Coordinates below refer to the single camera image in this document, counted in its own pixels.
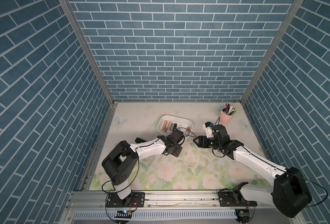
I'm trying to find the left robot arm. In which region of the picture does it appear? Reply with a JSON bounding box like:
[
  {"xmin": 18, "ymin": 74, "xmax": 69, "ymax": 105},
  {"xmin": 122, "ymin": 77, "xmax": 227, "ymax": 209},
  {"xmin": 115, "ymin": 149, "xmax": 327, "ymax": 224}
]
[{"xmin": 102, "ymin": 130, "xmax": 185, "ymax": 200}]

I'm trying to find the green circuit board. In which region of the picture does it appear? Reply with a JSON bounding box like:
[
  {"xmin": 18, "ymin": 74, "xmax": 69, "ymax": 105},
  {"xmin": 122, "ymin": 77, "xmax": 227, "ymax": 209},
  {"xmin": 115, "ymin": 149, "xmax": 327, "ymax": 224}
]
[
  {"xmin": 114, "ymin": 210, "xmax": 132, "ymax": 219},
  {"xmin": 235, "ymin": 209, "xmax": 251, "ymax": 224}
]

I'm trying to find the left green circuit board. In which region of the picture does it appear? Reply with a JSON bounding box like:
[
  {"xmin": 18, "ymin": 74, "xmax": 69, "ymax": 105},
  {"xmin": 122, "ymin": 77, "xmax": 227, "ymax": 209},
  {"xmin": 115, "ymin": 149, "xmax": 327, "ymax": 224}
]
[{"xmin": 114, "ymin": 210, "xmax": 132, "ymax": 219}]

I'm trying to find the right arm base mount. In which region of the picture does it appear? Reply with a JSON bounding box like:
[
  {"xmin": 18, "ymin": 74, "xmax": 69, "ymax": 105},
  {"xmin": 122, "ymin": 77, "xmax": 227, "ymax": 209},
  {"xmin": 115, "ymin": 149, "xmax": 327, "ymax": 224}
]
[{"xmin": 218, "ymin": 191, "xmax": 257, "ymax": 207}]

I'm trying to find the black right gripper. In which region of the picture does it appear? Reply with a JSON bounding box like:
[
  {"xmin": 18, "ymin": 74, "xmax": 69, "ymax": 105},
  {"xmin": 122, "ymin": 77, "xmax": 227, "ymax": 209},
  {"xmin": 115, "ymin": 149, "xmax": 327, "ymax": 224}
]
[{"xmin": 192, "ymin": 135, "xmax": 221, "ymax": 150}]

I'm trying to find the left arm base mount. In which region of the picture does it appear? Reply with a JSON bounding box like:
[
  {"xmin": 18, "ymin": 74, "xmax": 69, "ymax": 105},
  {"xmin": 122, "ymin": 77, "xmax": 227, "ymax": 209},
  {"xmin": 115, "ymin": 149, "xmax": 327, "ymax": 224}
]
[{"xmin": 106, "ymin": 192, "xmax": 145, "ymax": 208}]

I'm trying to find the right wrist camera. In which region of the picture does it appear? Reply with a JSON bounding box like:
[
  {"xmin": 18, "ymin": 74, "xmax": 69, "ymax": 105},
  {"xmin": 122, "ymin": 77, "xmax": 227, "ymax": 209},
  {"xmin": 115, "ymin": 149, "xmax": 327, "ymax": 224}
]
[{"xmin": 203, "ymin": 122, "xmax": 213, "ymax": 138}]

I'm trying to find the pink lip gloss tube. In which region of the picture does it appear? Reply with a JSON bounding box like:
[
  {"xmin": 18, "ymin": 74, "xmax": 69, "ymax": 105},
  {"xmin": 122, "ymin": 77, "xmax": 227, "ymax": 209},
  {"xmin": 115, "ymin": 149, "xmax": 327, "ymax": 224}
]
[{"xmin": 166, "ymin": 121, "xmax": 172, "ymax": 131}]

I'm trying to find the beige lip gloss tube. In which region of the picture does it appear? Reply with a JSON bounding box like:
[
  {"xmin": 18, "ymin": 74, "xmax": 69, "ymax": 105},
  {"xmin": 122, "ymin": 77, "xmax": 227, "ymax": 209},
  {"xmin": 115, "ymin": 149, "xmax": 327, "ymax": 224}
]
[{"xmin": 162, "ymin": 120, "xmax": 168, "ymax": 132}]

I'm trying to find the pink metal pen bucket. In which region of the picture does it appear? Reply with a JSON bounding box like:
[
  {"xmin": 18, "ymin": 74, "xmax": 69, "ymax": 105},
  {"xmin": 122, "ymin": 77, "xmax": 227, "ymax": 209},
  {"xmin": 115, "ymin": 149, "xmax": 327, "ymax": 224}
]
[{"xmin": 219, "ymin": 111, "xmax": 234, "ymax": 126}]

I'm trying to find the right green circuit board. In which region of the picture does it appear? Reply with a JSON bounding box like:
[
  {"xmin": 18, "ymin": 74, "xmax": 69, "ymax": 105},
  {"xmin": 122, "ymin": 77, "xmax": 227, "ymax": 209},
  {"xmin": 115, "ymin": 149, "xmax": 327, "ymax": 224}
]
[{"xmin": 235, "ymin": 209, "xmax": 251, "ymax": 224}]

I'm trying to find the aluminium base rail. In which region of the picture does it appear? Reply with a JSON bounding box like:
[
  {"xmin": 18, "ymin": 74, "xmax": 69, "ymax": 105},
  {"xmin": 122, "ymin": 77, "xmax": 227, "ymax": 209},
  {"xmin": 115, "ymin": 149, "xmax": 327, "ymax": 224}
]
[{"xmin": 58, "ymin": 190, "xmax": 305, "ymax": 224}]

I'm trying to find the white storage box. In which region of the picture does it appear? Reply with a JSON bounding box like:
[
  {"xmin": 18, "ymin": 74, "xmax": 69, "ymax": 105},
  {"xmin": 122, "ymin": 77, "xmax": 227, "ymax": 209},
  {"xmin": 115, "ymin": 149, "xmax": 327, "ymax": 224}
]
[{"xmin": 157, "ymin": 115, "xmax": 193, "ymax": 137}]

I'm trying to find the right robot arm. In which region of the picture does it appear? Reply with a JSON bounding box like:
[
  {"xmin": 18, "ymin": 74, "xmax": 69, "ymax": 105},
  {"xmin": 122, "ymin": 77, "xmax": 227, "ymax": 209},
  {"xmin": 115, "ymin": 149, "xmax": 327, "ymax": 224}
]
[{"xmin": 193, "ymin": 122, "xmax": 312, "ymax": 218}]

